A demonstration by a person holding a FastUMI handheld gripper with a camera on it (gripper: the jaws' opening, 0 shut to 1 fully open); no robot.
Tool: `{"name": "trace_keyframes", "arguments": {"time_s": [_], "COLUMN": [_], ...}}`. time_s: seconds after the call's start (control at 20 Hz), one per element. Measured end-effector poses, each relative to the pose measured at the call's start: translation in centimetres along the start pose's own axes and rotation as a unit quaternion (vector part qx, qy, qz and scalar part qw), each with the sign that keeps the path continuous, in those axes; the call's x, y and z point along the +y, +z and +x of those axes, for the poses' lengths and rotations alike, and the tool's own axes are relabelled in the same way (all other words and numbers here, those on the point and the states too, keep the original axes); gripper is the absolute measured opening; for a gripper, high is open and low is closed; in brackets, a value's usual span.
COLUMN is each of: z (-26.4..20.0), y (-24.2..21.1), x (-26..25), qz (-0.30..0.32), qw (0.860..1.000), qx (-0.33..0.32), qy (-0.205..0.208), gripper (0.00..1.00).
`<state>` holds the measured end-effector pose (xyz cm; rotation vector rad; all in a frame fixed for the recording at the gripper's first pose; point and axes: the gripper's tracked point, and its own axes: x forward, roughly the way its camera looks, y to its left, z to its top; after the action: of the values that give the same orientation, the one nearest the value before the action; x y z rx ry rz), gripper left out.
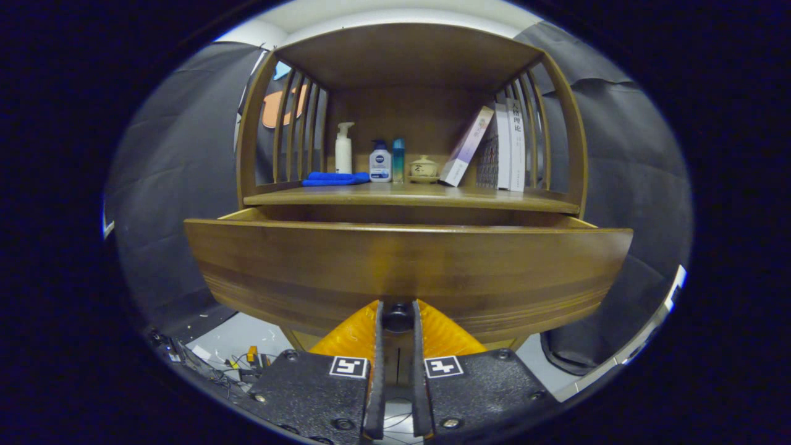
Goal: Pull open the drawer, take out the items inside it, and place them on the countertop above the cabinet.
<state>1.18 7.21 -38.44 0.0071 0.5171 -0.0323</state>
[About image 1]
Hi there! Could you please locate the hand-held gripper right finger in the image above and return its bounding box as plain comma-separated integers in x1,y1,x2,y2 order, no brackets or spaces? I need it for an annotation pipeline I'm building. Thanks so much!
412,300,551,443

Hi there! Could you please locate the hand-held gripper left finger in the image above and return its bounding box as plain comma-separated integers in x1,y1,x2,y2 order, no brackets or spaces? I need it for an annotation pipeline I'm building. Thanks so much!
250,300,385,443

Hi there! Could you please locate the wooden drawer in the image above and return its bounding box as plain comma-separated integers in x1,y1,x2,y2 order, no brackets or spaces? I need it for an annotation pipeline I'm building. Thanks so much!
184,207,634,344

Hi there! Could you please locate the wooden countertop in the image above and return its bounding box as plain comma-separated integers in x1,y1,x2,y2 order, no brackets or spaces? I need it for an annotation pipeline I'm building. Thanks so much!
244,182,582,215

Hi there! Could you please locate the wooden cabinet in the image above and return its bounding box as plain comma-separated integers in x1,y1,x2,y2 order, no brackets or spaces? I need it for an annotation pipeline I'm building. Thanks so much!
237,23,589,387

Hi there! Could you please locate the blue cloth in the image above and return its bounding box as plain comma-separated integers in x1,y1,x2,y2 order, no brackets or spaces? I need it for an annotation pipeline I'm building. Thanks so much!
301,171,370,187

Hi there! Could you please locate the cream lidded teacup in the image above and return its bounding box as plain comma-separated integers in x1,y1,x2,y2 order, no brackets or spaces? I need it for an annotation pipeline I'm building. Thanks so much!
408,155,441,184

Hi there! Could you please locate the white bottle blue cap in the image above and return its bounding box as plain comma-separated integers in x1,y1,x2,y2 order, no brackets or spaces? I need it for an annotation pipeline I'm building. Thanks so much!
369,139,392,183

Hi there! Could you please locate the white pump bottle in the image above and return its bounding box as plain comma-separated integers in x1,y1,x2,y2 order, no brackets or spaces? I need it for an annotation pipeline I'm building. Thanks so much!
334,122,355,174

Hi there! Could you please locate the purple and white book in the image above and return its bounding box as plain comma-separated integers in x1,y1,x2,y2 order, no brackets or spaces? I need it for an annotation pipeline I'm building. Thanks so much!
439,106,495,187

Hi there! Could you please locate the white book black lettering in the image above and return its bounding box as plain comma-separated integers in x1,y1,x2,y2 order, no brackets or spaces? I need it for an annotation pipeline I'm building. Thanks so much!
507,98,526,192

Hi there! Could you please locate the plain white book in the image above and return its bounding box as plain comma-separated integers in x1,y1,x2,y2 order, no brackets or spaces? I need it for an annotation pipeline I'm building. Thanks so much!
494,102,512,190

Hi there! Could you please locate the white panel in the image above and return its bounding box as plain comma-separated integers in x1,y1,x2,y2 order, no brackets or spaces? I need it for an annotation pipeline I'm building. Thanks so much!
556,265,688,402

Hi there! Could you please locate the floor cable clutter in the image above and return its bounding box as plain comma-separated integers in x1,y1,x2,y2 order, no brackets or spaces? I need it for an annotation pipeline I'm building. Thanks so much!
148,328,273,397

